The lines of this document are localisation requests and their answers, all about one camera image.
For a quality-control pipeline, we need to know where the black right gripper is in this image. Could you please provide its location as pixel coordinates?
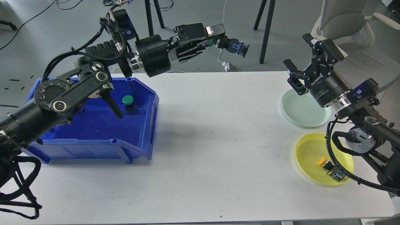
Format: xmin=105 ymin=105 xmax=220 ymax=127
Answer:
xmin=283 ymin=34 xmax=352 ymax=108

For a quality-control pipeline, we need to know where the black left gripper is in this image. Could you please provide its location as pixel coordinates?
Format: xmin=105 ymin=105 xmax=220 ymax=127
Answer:
xmin=135 ymin=23 xmax=226 ymax=78

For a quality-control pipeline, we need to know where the green push button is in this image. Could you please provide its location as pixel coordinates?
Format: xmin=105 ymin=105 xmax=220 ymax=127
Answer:
xmin=209 ymin=35 xmax=250 ymax=58
xmin=122 ymin=95 xmax=138 ymax=115

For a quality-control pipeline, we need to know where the yellow push button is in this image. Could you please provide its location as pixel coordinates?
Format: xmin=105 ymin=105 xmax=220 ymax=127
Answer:
xmin=317 ymin=157 xmax=346 ymax=182

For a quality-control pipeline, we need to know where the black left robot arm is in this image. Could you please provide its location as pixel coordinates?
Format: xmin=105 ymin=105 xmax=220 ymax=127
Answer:
xmin=1 ymin=0 xmax=230 ymax=220

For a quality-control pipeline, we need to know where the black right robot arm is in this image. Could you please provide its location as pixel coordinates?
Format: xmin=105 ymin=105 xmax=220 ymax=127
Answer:
xmin=284 ymin=34 xmax=400 ymax=195

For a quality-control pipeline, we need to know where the pale green plate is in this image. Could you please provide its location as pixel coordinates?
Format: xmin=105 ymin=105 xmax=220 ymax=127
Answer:
xmin=280 ymin=89 xmax=332 ymax=128

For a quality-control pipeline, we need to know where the yellow plate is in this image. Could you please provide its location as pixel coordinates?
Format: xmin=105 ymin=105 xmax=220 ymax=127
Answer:
xmin=295 ymin=133 xmax=349 ymax=186

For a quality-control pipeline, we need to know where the grey office chair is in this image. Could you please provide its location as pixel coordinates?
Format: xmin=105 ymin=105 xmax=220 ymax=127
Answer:
xmin=311 ymin=0 xmax=399 ymax=93

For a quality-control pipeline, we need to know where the black stand leg left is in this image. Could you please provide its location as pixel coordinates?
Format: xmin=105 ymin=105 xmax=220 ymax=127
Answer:
xmin=144 ymin=0 xmax=165 ymax=36

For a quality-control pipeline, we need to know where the black stand leg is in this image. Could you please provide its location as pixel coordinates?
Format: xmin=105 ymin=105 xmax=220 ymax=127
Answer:
xmin=144 ymin=0 xmax=165 ymax=36
xmin=253 ymin=0 xmax=276 ymax=64

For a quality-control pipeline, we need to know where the black stand leg right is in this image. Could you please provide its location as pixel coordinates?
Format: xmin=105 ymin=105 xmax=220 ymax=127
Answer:
xmin=253 ymin=0 xmax=276 ymax=64

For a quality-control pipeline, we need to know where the blue plastic bin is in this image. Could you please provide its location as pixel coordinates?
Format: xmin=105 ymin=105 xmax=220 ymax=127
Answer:
xmin=22 ymin=78 xmax=159 ymax=164

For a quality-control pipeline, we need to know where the white power adapter cable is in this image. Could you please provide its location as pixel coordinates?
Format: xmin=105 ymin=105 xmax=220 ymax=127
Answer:
xmin=217 ymin=0 xmax=238 ymax=72

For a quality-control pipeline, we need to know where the black floor cable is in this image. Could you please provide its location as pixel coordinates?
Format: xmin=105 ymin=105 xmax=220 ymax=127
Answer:
xmin=0 ymin=0 xmax=85 ymax=51

